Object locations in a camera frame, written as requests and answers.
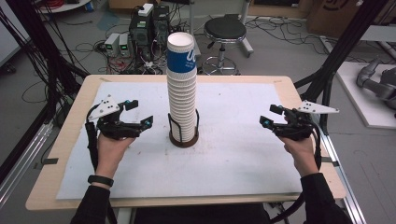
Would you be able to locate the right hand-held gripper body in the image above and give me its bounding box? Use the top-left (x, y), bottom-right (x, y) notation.
top-left (273, 99), bottom-right (340, 142)

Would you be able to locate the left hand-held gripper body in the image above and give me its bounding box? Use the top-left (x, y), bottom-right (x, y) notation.
top-left (86, 94), bottom-right (143, 141)

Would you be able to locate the black wire cup holder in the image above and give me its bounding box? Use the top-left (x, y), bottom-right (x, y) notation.
top-left (167, 108), bottom-right (201, 148)

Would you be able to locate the stack of white paper cups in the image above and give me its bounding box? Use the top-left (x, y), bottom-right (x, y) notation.
top-left (166, 32), bottom-right (198, 144)

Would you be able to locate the person's left hand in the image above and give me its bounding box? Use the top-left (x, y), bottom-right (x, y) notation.
top-left (94, 134), bottom-right (137, 180)

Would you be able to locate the person's right hand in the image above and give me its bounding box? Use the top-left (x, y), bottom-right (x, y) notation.
top-left (277, 135), bottom-right (320, 179)

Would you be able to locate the white foam mat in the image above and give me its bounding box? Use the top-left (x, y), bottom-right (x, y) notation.
top-left (55, 81), bottom-right (314, 201)

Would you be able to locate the black wristband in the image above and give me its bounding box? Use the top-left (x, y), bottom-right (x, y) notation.
top-left (87, 174), bottom-right (115, 188)

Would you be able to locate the grey power supply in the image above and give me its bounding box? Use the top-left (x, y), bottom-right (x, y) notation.
top-left (119, 33), bottom-right (133, 58)
top-left (104, 33), bottom-right (121, 58)

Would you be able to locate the white floor platform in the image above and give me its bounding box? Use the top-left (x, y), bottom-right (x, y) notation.
top-left (335, 61), bottom-right (396, 130)

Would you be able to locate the black computer tower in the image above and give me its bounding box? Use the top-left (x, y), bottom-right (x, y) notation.
top-left (152, 5), bottom-right (171, 48)
top-left (128, 12), bottom-right (154, 61)

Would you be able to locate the black round stool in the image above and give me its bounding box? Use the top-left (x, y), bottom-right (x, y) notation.
top-left (201, 16), bottom-right (248, 77)

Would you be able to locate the white box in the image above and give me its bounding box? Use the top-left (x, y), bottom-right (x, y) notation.
top-left (137, 3), bottom-right (155, 18)

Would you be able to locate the person's dark clothing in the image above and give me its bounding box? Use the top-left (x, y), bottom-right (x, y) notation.
top-left (134, 203), bottom-right (270, 224)

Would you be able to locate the cardboard box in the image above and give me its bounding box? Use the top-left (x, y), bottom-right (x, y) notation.
top-left (306, 0), bottom-right (396, 39)

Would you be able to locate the white round table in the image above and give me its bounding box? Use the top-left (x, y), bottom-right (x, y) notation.
top-left (36, 0), bottom-right (92, 14)

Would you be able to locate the left hand-held gripper cable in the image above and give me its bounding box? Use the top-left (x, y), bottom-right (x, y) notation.
top-left (84, 105), bottom-right (101, 174)

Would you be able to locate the hand-held gripper cable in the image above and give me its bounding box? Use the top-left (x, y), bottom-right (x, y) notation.
top-left (270, 119), bottom-right (323, 224)
top-left (84, 105), bottom-right (101, 174)

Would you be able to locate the right hand-held gripper cable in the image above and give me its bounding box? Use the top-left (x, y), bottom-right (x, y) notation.
top-left (270, 119), bottom-right (323, 224)

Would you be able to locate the aluminium rail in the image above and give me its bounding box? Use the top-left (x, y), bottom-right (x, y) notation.
top-left (0, 120), bottom-right (54, 207)
top-left (318, 130), bottom-right (368, 224)

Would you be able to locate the black frame post with cables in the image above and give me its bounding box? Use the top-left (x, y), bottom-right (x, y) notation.
top-left (0, 0), bottom-right (90, 129)

